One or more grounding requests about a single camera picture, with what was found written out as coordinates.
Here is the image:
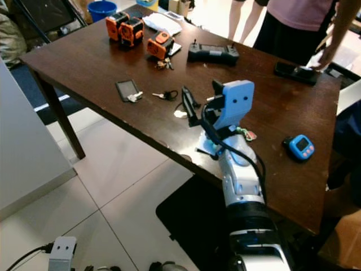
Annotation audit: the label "black folding chair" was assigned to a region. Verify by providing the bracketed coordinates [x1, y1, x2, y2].
[12, 0, 91, 45]

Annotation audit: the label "teal keychain toy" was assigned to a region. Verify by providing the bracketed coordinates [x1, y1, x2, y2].
[196, 132, 222, 157]

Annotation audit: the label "beige bag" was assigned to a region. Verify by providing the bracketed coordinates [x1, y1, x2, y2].
[0, 12, 29, 69]

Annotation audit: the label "brown wooden table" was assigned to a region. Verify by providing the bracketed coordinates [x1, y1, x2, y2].
[21, 5, 342, 235]

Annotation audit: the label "blue plastic bucket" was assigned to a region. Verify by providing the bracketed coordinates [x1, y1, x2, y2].
[87, 0, 118, 24]

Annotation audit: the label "black remote controller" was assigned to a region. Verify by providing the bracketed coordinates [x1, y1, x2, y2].
[187, 39, 241, 67]

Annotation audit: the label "orange black battery pack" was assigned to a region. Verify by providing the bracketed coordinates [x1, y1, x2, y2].
[105, 11, 129, 42]
[118, 17, 145, 50]

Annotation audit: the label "white folded cloth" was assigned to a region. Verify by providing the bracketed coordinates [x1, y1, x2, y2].
[142, 12, 183, 37]

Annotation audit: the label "key on black cord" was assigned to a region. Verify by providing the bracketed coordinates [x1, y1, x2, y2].
[173, 102, 190, 120]

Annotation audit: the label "blue digital timer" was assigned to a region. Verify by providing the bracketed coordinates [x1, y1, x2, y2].
[283, 134, 316, 163]

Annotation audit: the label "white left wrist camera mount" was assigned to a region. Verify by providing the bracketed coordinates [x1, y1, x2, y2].
[47, 235, 78, 271]

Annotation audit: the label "person's hand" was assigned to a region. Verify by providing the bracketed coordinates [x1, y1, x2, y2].
[310, 47, 338, 72]

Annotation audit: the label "light blue right wrist camera mount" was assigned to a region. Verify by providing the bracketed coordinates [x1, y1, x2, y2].
[213, 80, 256, 130]

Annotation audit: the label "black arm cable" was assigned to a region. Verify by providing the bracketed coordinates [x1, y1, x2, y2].
[6, 243, 54, 271]
[201, 120, 267, 195]

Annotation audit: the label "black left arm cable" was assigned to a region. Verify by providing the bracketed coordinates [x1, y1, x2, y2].
[6, 243, 54, 271]

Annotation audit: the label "black card holder with key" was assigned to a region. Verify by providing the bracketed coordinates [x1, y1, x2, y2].
[115, 79, 143, 104]

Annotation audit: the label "dark blue chair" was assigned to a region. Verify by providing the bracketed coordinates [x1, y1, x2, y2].
[326, 100, 361, 191]

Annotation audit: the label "person in pink shirt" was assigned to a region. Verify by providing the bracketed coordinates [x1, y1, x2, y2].
[252, 0, 361, 72]

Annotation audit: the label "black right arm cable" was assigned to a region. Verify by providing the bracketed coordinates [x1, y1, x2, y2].
[201, 120, 267, 195]

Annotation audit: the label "brown cardboard box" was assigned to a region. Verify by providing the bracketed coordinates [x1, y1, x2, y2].
[318, 208, 361, 271]

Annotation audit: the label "white cabinet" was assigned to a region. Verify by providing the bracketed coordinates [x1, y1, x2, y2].
[0, 59, 77, 218]

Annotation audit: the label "black flat device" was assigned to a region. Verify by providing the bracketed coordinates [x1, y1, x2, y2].
[273, 60, 320, 87]

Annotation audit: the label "orange black device with strap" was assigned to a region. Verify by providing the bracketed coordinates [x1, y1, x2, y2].
[146, 31, 175, 61]

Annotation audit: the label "black floor mat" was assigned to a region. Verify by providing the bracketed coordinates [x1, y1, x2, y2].
[155, 175, 240, 271]

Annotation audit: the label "bare legs of person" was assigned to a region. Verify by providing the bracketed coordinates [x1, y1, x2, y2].
[227, 0, 260, 41]

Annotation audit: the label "key bunch with dark fob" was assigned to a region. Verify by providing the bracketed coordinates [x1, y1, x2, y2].
[156, 57, 175, 71]

